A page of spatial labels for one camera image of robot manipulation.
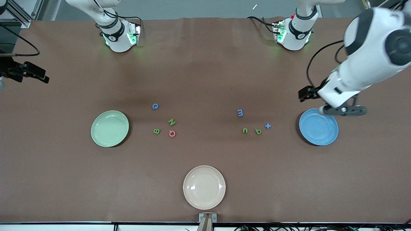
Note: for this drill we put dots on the blue foam letter m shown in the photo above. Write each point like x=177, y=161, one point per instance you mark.
x=240, y=113

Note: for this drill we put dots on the brown table cover sheet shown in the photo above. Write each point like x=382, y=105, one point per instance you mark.
x=205, y=80

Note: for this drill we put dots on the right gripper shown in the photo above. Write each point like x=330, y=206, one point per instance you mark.
x=11, y=69

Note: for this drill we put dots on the blue round plate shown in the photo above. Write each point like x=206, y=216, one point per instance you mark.
x=318, y=128

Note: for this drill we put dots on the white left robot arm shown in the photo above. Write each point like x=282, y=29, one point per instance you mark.
x=362, y=38

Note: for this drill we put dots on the grey metal mount bracket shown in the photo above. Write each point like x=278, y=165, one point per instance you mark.
x=201, y=218

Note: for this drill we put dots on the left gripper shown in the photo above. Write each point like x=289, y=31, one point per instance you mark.
x=310, y=92

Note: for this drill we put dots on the light green round plate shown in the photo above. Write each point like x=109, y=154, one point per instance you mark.
x=109, y=131

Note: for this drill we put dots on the blue foam letter C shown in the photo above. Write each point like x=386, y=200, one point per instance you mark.
x=153, y=106

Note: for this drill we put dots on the beige mount bar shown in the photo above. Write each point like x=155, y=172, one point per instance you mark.
x=205, y=224

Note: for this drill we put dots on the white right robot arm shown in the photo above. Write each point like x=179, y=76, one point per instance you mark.
x=118, y=41

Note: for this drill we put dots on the beige round plate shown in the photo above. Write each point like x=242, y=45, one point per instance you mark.
x=204, y=189

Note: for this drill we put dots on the metal base connector bracket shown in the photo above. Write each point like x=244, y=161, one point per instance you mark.
x=277, y=32
x=136, y=35

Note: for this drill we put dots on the blue foam letter t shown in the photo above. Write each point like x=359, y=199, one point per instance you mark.
x=267, y=126

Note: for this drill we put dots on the aluminium frame post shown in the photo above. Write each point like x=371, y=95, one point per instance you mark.
x=24, y=22

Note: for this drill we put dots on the green foam letter B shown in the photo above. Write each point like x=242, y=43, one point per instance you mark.
x=156, y=131

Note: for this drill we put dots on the pink foam letter Q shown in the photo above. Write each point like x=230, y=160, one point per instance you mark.
x=170, y=133

